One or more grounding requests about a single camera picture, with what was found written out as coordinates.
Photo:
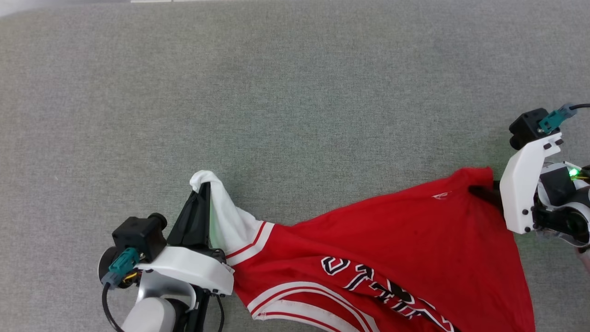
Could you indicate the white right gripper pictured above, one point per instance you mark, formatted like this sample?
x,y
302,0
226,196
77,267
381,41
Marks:
x,y
521,193

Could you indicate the teal left camera connector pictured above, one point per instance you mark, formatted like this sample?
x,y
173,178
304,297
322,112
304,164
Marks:
x,y
120,265

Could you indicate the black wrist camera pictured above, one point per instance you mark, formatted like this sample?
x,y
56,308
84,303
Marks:
x,y
528,127
138,235

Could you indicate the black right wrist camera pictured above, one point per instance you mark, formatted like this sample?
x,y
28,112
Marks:
x,y
528,127

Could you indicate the teal camera connector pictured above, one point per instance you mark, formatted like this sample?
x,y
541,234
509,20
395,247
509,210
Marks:
x,y
553,120
120,265

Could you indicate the red and white basketball jersey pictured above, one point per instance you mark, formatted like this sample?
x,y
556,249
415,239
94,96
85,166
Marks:
x,y
415,240

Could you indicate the teal right camera connector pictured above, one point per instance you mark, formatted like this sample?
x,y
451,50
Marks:
x,y
553,120

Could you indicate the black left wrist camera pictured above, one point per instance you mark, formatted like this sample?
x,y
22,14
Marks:
x,y
138,235

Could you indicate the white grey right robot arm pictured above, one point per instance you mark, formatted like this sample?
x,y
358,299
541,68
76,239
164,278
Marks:
x,y
560,186

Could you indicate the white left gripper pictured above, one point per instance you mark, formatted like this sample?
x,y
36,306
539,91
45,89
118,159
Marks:
x,y
193,269

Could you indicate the grey fabric sofa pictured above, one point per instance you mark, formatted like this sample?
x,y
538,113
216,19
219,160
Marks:
x,y
295,92

